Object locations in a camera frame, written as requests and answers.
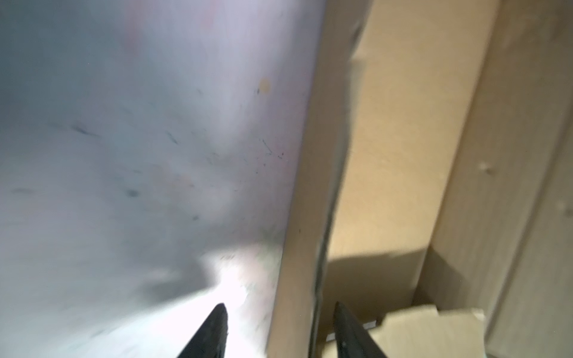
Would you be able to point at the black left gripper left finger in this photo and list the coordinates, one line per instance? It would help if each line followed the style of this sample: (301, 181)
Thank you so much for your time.
(210, 339)

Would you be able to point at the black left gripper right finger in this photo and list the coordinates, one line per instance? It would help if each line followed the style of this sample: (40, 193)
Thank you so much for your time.
(352, 339)

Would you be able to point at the brown cardboard sheet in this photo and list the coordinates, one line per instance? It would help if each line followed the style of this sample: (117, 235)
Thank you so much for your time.
(433, 196)

